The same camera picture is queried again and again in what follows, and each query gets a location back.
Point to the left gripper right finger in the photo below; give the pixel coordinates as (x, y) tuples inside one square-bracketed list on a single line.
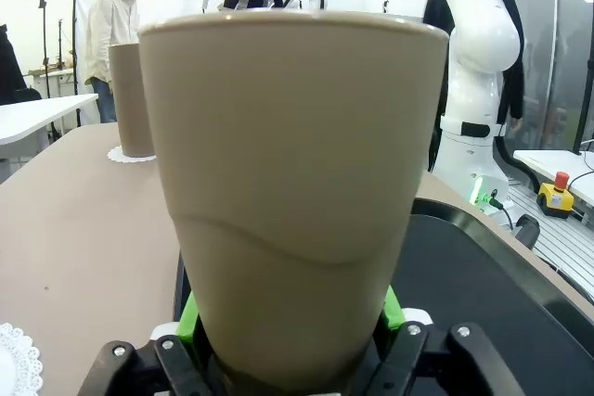
[(441, 363)]

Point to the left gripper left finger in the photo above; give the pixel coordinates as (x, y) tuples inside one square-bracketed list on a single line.
[(139, 368)]

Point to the tall beige cup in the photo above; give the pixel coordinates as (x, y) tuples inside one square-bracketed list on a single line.
[(292, 159), (130, 99)]

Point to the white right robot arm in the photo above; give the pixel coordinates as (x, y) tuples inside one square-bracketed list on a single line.
[(478, 67)]

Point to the black plastic tray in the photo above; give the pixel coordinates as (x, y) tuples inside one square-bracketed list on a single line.
[(487, 298)]

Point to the white paper doily coaster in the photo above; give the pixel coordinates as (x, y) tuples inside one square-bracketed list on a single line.
[(121, 157), (21, 359)]

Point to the person in white shirt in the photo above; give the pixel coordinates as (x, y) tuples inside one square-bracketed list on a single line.
[(109, 29)]

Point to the yellow emergency stop box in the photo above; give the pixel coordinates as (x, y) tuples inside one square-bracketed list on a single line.
[(556, 196)]

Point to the black tripod stand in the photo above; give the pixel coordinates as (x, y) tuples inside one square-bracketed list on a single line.
[(45, 48)]

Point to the white desk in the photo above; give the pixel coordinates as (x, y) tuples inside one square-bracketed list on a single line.
[(557, 169)]

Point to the white side table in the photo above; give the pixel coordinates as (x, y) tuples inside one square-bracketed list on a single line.
[(42, 113)]

